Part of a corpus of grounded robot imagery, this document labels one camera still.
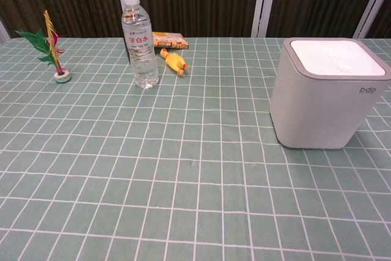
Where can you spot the white folding screen frame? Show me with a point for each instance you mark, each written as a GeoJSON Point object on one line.
{"type": "Point", "coordinates": [261, 1]}

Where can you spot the white lidded trash bin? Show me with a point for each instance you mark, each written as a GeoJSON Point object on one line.
{"type": "Point", "coordinates": [317, 102]}

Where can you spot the clear plastic water bottle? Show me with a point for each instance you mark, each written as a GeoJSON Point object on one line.
{"type": "Point", "coordinates": [141, 50]}

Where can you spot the green checked tablecloth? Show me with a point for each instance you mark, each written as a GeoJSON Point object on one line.
{"type": "Point", "coordinates": [171, 166]}

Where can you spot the yellow snack packet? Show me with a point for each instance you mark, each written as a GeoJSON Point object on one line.
{"type": "Point", "coordinates": [169, 41]}

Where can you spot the colourful feather shuttlecock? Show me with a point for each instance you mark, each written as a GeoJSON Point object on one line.
{"type": "Point", "coordinates": [52, 44]}

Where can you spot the yellow rubber chicken toy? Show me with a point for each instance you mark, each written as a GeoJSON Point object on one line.
{"type": "Point", "coordinates": [174, 60]}

